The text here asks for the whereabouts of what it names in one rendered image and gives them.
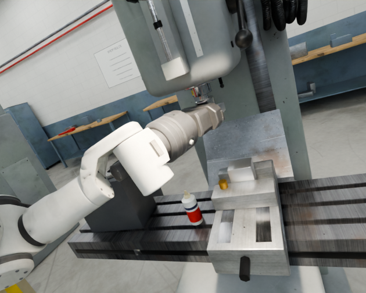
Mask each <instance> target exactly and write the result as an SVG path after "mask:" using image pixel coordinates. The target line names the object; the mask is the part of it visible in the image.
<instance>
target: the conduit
mask: <svg viewBox="0 0 366 293"><path fill-rule="evenodd" d="M260 2H261V6H262V13H263V29H264V30H265V31H267V30H269V29H270V28H271V17H272V20H273V22H274V24H275V26H276V28H277V30H278V31H283V30H284V29H285V28H286V24H291V23H293V22H294V21H295V18H296V20H297V23H298V25H300V26H302V25H304V24H305V22H306V20H307V9H308V0H282V1H281V0H260Z"/></svg>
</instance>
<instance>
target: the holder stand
mask: <svg viewBox="0 0 366 293"><path fill-rule="evenodd" d="M109 168H110V167H108V168H107V169H106V178H107V179H108V180H109V183H110V184H111V186H112V188H113V191H114V197H113V198H112V199H110V200H109V201H107V202H106V203H104V204H103V205H102V206H100V207H99V208H97V209H96V210H94V211H93V212H92V213H90V214H89V215H87V216H85V217H84V219H85V221H86V222H87V224H88V225H89V227H90V229H91V230H92V232H93V233H96V232H103V231H116V230H129V229H136V228H144V226H145V224H146V223H147V221H148V219H149V218H150V216H151V214H152V212H153V211H154V209H155V207H156V202H155V200H154V198H153V196H152V194H150V195H148V196H143V194H142V192H141V191H140V190H139V188H138V187H137V186H136V184H135V183H134V182H133V180H132V178H131V177H130V176H128V177H126V178H125V179H123V180H122V181H117V180H116V179H115V178H114V177H113V176H112V174H111V172H110V169H109Z"/></svg>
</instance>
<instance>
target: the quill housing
mask: <svg viewBox="0 0 366 293"><path fill-rule="evenodd" d="M111 2H112V5H113V7H114V10H115V12H116V15H117V17H118V20H119V22H120V25H121V28H122V29H123V32H124V35H125V37H126V40H127V42H128V45H129V47H130V50H131V52H132V55H133V57H134V60H135V63H136V64H137V67H138V70H139V72H140V75H141V77H142V80H143V83H144V85H145V87H146V90H147V91H148V93H150V94H151V95H152V96H154V97H163V96H165V95H168V94H172V93H174V92H177V91H181V90H184V89H186V88H189V87H193V86H195V85H199V84H202V83H205V82H208V81H211V80H214V79H217V78H220V77H223V76H225V75H227V74H229V73H230V72H231V71H232V70H233V69H234V68H235V67H236V65H237V64H238V63H239V61H240V59H241V52H240V49H239V48H238V47H237V46H236V44H235V36H236V32H235V27H234V23H233V20H232V16H231V13H229V10H228V8H227V4H226V1H225V0H168V2H169V4H170V8H171V11H172V14H173V17H174V20H175V23H176V26H177V29H178V33H179V35H180V39H181V42H182V45H183V47H184V51H185V54H186V58H187V60H188V63H189V67H190V69H191V71H190V72H189V73H187V74H185V75H182V76H179V77H176V78H174V79H171V80H168V81H167V80H166V78H165V76H164V73H163V70H162V67H161V65H162V64H161V61H160V58H159V56H158V53H157V50H156V47H155V45H154V42H153V39H152V36H151V34H150V31H149V28H148V25H147V23H146V20H145V17H144V15H143V12H142V9H141V6H140V4H139V3H131V2H127V1H126V0H111Z"/></svg>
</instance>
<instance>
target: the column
mask: <svg viewBox="0 0 366 293"><path fill-rule="evenodd" d="M243 4H244V7H245V11H246V17H247V26H248V29H249V30H250V31H251V32H252V34H253V41H252V43H251V44H250V46H249V47H248V48H246V49H244V50H243V51H241V59H240V61H239V63H238V64H237V65H236V67H235V68H234V69H233V70H232V71H231V72H230V73H229V74H227V75H225V76H223V77H221V78H222V80H223V84H224V88H221V87H220V83H219V80H218V78H217V79H215V80H213V81H211V82H210V86H211V89H212V92H210V93H208V96H210V95H212V96H214V100H215V102H216V105H217V104H219V103H224V105H225V109H226V110H225V111H224V112H223V113H224V117H225V120H224V121H223V122H228V121H231V120H235V119H240V118H243V117H248V116H252V115H256V114H259V113H264V112H269V111H272V110H276V109H279V110H280V114H281V119H282V124H283V128H284V133H285V138H286V143H287V147H288V152H289V157H290V162H291V165H292V170H293V176H294V179H295V180H296V181H300V180H310V179H313V178H312V174H311V168H310V162H309V158H308V152H307V145H306V139H305V135H304V128H303V122H302V116H301V112H300V105H299V99H298V95H297V89H296V83H295V76H294V72H293V66H292V60H291V55H290V49H289V43H288V36H287V33H286V28H285V29H284V30H283V31H278V30H277V28H276V26H275V24H274V22H273V20H272V17H271V28H270V29H269V30H267V31H265V30H264V29H263V13H262V6H261V2H260V0H243ZM175 94H176V96H177V99H178V102H179V105H180V108H181V110H182V109H184V108H190V107H193V106H196V104H195V102H196V101H197V100H198V99H199V97H196V98H194V97H193V96H192V93H191V89H190V90H186V91H183V90H181V91H177V92H175ZM223 122H222V123H223ZM194 147H195V149H196V153H197V155H198V158H199V161H200V164H201V166H202V169H203V172H204V175H205V178H206V180H207V183H208V185H209V182H208V172H207V158H206V151H205V147H204V141H203V136H202V137H198V140H197V142H196V144H195V145H194Z"/></svg>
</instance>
